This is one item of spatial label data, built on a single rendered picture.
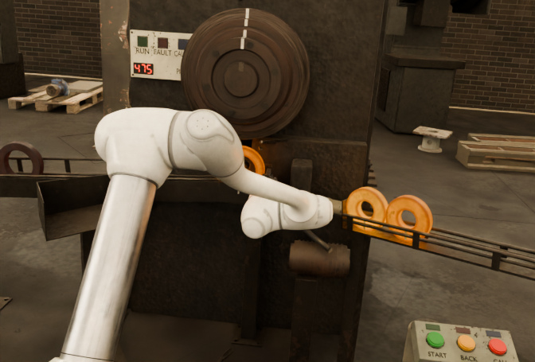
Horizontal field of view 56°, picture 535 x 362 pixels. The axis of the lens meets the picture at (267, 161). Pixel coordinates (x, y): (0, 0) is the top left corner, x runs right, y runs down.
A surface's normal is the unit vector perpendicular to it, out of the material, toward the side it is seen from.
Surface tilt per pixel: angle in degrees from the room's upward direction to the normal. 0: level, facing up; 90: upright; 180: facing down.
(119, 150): 59
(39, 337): 0
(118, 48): 90
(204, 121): 51
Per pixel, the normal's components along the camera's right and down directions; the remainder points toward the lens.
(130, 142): -0.14, -0.30
